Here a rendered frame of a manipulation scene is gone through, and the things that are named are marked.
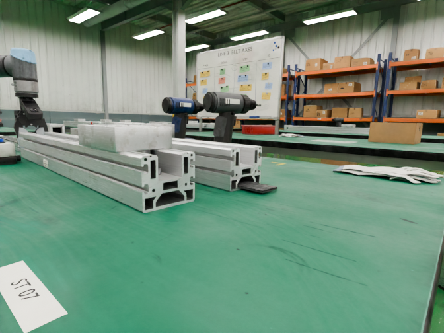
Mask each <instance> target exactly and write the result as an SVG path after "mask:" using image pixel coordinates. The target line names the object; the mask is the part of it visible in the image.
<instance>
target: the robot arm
mask: <svg viewBox="0 0 444 333"><path fill-rule="evenodd" d="M36 64H37V62H36V55H35V53H34V52H33V51H32V50H29V49H25V48H11V49H10V55H0V78H2V77H12V78H13V83H11V85H12V86H14V91H15V92H16V93H15V97H18V98H19V102H20V110H17V111H14V114H15V123H14V131H15V133H16V136H17V141H18V145H19V147H20V148H23V149H24V147H22V146H20V139H22V140H23V137H19V133H20V132H24V133H25V132H28V131H27V130H26V129H24V128H23V126H25V127H26V128H27V127H28V126H34V127H35V128H37V129H36V130H35V132H36V134H40V135H44V132H48V126H47V124H46V122H45V118H43V112H42V111H41V109H40V107H39V106H38V104H37V103H36V101H35V100H34V99H33V98H39V97H38V93H39V87H38V74H37V65H36ZM37 126H38V127H37Z"/></svg>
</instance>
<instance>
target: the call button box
mask: <svg viewBox="0 0 444 333"><path fill-rule="evenodd" d="M17 161H21V156H20V155H16V151H15V144H13V143H10V142H0V165H13V164H16V163H17Z"/></svg>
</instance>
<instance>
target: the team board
mask: <svg viewBox="0 0 444 333"><path fill-rule="evenodd" d="M284 39H285V37H284V36H278V37H274V38H268V39H264V40H259V41H255V42H249V43H245V44H239V45H235V46H229V47H226V48H219V49H216V50H210V51H206V52H199V53H197V54H196V55H197V62H196V100H197V101H198V102H200V103H202V104H203V99H204V96H205V94H206V93H207V92H219V93H235V94H243V95H247V96H249V98H250V99H252V100H255V101H256V103H257V104H261V106H257V107H256V108H255V109H254V110H250V111H248V112H247V113H246V114H235V116H236V117H237V119H263V120H275V126H276V127H275V134H274V135H279V120H280V113H281V88H282V75H283V51H284ZM218 115H219V114H218V113H211V112H206V111H205V109H204V110H203V111H201V112H198V113H197V114H196V118H197V119H199V132H202V118H212V119H215V118H216V117H217V116H218Z"/></svg>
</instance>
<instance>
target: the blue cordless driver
mask: <svg viewBox="0 0 444 333"><path fill-rule="evenodd" d="M162 109H163V111H164V113H167V114H168V113H169V114H174V116H173V117H172V124H174V138H179V139H192V138H185V136H186V124H188V119H189V116H188V114H197V113H198V112H201V111H203V110H204V106H203V104H202V103H200V102H198V101H197V100H194V99H190V98H176V97H165V98H164V99H163V101H162ZM192 140H195V139H192Z"/></svg>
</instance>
